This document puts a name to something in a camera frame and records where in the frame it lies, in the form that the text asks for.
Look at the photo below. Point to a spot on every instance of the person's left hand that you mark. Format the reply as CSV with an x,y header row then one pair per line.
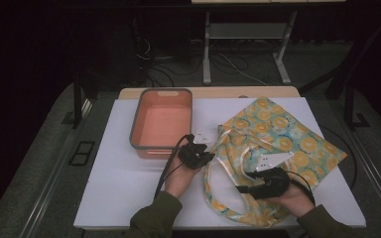
x,y
178,180

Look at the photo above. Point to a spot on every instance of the orange-print cloth tote bag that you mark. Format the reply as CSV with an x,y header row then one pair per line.
x,y
278,132

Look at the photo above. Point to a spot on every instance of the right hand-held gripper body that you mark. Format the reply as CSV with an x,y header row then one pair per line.
x,y
271,185

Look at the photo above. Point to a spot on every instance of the person's right hand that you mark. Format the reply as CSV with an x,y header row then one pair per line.
x,y
294,200

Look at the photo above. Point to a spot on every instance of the grey metal stand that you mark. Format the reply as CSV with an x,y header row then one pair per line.
x,y
244,30

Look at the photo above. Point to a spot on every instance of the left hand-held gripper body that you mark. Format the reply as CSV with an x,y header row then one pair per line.
x,y
195,153

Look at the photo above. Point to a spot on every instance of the black floor socket frame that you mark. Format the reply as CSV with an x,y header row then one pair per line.
x,y
81,153

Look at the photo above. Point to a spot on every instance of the orange plastic bin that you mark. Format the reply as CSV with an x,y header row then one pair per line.
x,y
162,125

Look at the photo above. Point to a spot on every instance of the white board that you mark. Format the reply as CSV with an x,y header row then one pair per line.
x,y
119,185

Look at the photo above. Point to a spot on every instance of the black metal stand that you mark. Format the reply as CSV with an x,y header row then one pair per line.
x,y
350,105
77,99

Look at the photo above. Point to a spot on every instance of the aluminium rail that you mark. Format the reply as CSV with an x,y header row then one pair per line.
x,y
51,178
373,168

